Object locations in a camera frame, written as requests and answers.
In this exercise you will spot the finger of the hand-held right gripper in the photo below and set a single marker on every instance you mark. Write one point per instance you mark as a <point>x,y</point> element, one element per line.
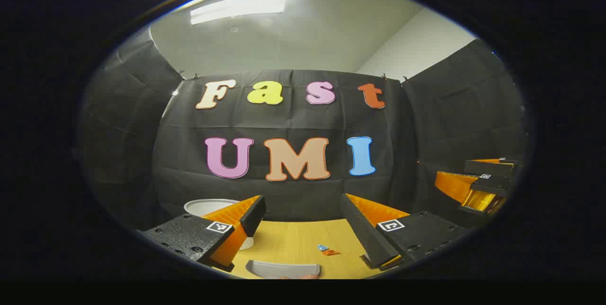
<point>492,184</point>
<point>487,167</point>

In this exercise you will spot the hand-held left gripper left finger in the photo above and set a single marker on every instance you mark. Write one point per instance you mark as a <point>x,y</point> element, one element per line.
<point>253,215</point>

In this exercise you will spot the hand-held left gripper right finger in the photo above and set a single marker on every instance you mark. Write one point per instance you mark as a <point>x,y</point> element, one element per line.
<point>360,229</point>

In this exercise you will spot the orange paper ball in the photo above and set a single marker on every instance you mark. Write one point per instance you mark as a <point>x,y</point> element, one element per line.
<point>331,252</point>

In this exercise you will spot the blue paper ball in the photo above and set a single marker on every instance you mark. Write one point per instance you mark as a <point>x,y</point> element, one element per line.
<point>322,247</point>

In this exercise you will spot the grey plastic dustpan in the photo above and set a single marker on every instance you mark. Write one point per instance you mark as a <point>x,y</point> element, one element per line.
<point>284,269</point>

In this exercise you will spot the ceiling light panel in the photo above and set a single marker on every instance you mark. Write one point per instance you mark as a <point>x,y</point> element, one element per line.
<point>241,5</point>

